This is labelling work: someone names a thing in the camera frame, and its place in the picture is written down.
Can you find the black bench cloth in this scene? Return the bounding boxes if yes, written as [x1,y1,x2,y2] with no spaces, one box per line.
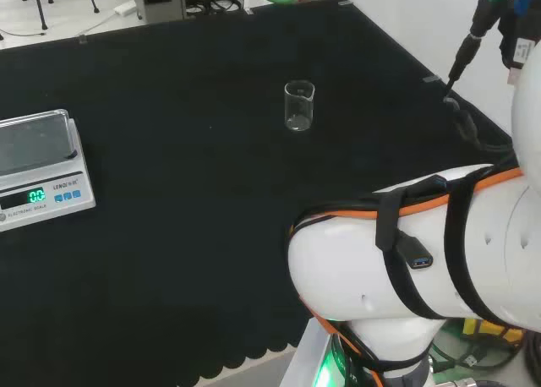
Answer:
[0,0,525,387]

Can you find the clear glass beaker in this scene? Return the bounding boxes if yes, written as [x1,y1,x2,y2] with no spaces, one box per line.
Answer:
[283,79,316,133]

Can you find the black cable with plug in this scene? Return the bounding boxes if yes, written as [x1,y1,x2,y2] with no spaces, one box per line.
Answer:
[442,0,522,152]

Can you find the electronic balance with steel pan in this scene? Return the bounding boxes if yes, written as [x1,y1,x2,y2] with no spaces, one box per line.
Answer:
[0,108,97,232]

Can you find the black USB connector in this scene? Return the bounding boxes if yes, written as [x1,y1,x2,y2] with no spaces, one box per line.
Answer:
[394,230,436,272]

